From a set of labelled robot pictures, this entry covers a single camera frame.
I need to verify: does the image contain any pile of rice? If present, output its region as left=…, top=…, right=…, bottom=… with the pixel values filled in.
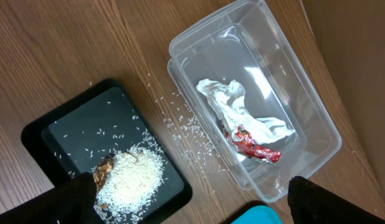
left=94, top=146, right=164, bottom=223

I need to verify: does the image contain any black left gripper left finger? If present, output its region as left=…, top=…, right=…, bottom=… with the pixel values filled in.
left=0, top=172, right=102, bottom=224

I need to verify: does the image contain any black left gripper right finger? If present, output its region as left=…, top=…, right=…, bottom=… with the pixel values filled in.
left=287, top=176, right=385, bottom=224

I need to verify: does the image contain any black tray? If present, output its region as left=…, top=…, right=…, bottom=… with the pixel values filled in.
left=21, top=79, right=193, bottom=223

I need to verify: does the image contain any brown food scrap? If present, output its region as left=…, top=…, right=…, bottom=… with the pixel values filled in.
left=93, top=157, right=114, bottom=194

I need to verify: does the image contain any red snack wrapper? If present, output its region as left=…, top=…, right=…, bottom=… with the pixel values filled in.
left=222, top=125, right=282, bottom=164

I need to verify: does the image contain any clear plastic bin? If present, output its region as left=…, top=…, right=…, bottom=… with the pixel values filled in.
left=168, top=1, right=341, bottom=203

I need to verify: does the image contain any white tissue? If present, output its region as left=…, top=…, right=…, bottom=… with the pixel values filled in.
left=196, top=78, right=295, bottom=145

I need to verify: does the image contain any teal plastic tray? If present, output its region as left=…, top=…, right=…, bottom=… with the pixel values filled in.
left=232, top=205, right=282, bottom=224

